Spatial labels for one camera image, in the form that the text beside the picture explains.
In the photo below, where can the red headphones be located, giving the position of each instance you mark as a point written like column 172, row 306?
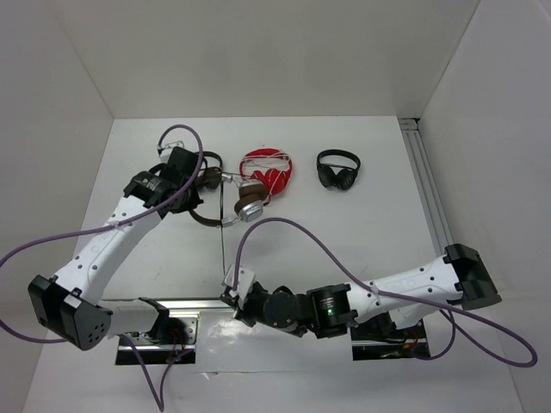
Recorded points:
column 271, row 166

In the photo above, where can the aluminium rail right side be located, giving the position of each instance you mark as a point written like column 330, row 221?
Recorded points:
column 425, row 180

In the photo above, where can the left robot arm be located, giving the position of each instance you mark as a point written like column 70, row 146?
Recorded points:
column 70, row 302

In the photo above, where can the right black headphones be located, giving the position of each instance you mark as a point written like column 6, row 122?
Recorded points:
column 331, row 175

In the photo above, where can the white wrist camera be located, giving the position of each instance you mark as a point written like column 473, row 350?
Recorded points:
column 165, row 149
column 238, row 283

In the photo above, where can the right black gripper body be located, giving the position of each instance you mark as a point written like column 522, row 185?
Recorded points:
column 250, row 311

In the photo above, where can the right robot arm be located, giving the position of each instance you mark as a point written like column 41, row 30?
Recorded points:
column 458, row 277

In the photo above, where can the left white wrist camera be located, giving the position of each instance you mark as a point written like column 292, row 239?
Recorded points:
column 165, row 149

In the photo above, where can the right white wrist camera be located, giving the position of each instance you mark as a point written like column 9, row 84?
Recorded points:
column 238, row 283

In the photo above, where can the aluminium rail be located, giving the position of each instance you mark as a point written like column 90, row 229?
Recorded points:
column 425, row 180
column 206, row 303

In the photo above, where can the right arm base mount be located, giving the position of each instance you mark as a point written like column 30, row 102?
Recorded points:
column 377, row 341

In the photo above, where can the black headphones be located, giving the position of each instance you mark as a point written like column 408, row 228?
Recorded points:
column 331, row 175
column 213, row 166

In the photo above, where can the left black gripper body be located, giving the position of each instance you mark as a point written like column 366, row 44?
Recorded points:
column 191, row 200

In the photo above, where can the aluminium rail front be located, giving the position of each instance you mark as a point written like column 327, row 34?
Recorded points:
column 206, row 303

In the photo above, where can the left black headphones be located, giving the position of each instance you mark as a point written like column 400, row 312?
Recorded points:
column 213, row 166

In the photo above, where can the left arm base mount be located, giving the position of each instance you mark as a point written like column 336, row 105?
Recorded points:
column 176, row 342

